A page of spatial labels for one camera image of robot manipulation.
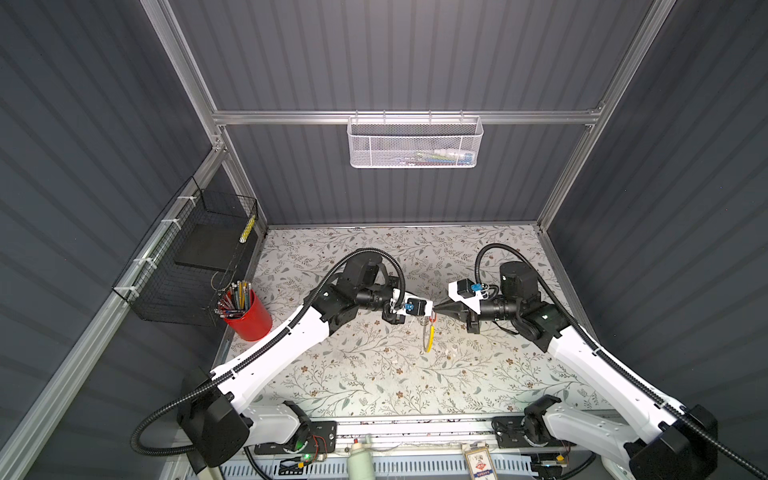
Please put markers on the red pencil cup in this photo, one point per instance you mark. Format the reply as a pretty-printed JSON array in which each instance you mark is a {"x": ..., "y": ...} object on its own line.
[{"x": 242, "y": 310}]

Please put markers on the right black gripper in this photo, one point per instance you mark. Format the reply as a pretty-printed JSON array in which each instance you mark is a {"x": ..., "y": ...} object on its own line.
[{"x": 455, "y": 308}]

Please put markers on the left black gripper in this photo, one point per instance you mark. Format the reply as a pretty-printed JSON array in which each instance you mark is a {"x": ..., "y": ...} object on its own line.
[{"x": 388, "y": 317}]

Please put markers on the playing card box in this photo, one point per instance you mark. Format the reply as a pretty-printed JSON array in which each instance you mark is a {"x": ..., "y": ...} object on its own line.
[{"x": 479, "y": 462}]

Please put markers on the yellow marker in basket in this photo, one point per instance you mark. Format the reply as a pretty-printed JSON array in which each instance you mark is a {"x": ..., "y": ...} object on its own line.
[{"x": 247, "y": 230}]

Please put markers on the white wire mesh basket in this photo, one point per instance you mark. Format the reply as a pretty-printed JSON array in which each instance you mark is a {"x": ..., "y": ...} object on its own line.
[{"x": 414, "y": 141}]

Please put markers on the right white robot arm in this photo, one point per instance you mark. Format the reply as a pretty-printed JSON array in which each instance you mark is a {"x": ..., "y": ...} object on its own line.
[{"x": 657, "y": 437}]

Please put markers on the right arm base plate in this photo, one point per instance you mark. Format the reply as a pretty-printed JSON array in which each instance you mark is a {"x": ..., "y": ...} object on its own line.
[{"x": 511, "y": 431}]

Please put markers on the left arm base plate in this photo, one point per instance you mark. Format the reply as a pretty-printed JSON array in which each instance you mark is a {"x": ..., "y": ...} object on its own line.
[{"x": 319, "y": 437}]

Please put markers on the black wire basket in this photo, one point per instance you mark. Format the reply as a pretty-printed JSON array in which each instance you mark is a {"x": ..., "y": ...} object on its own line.
[{"x": 189, "y": 257}]

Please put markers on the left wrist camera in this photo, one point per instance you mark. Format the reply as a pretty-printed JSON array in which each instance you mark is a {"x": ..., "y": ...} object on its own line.
[{"x": 418, "y": 307}]

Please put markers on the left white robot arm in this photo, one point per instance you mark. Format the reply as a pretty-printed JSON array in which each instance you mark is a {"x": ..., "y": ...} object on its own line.
[{"x": 224, "y": 420}]

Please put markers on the white bottle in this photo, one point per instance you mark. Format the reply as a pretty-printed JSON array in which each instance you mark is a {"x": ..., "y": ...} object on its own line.
[{"x": 360, "y": 463}]

